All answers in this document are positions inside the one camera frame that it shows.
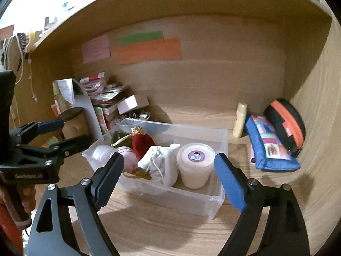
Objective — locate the person's left forearm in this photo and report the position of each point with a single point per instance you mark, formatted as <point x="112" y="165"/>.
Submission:
<point x="10" y="218"/>

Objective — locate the stack of books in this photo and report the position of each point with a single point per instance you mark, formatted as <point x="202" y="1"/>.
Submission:
<point x="109" y="104"/>

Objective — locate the clear plastic storage box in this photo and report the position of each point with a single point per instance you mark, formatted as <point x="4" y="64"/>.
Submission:
<point x="191" y="200"/>

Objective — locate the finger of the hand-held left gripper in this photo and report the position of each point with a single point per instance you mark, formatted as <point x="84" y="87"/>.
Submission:
<point x="77" y="142"/>
<point x="52" y="125"/>

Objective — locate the black and orange zip case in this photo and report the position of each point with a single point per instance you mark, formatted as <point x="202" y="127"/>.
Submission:
<point x="287" y="122"/>

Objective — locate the pink paper note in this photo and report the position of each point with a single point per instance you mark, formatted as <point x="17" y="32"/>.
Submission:
<point x="96" y="49"/>

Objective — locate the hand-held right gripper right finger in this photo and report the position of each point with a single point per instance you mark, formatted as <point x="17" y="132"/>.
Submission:
<point x="229" y="181"/>

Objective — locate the blue patchwork pencil pouch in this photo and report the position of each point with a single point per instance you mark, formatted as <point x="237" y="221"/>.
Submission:
<point x="269" y="144"/>

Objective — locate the cream squeeze tube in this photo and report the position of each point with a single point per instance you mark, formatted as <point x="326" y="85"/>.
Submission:
<point x="239" y="120"/>

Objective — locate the bowl of metal trinkets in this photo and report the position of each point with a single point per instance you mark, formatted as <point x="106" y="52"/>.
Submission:
<point x="137" y="116"/>

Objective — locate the pale tub with purple label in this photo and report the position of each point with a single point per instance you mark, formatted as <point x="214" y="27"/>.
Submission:
<point x="195" y="168"/>

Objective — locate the brown mug with dark lid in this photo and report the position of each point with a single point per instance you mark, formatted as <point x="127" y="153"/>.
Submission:
<point x="76" y="125"/>

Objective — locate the green paper note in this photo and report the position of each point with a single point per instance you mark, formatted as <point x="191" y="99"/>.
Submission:
<point x="140" y="37"/>

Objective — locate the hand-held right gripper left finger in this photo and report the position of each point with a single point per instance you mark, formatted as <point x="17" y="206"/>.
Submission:
<point x="106" y="181"/>

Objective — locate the small white cardboard box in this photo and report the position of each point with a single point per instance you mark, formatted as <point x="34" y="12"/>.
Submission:
<point x="133" y="104"/>

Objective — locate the white round jar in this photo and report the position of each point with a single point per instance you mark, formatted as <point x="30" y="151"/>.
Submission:
<point x="102" y="153"/>

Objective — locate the pink macaron-shaped case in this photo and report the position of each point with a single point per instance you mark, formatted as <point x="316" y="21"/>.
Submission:
<point x="129" y="161"/>

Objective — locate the orange paper note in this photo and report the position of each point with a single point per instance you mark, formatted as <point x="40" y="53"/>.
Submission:
<point x="149" y="52"/>

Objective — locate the pink plastic packet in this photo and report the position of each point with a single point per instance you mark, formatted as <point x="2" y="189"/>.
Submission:
<point x="93" y="81"/>

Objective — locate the wooden desktop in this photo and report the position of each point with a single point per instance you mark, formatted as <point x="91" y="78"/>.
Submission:
<point x="170" y="234"/>

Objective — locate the gold tassel ornament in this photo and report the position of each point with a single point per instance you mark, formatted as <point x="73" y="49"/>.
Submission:
<point x="143" y="175"/>

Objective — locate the green booklet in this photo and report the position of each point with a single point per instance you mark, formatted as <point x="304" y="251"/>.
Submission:
<point x="59" y="98"/>

